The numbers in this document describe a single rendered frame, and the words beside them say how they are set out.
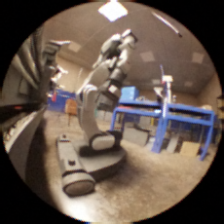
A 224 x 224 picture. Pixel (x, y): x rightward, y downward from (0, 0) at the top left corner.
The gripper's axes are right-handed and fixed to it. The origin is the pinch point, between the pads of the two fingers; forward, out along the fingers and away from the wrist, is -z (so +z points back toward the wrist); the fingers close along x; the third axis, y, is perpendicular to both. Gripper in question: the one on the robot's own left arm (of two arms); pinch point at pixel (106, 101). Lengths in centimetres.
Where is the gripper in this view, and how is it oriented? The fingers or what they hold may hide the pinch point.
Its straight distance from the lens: 33.8
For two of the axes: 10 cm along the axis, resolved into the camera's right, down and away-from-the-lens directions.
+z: 3.3, -9.3, 1.5
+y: 6.5, 1.1, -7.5
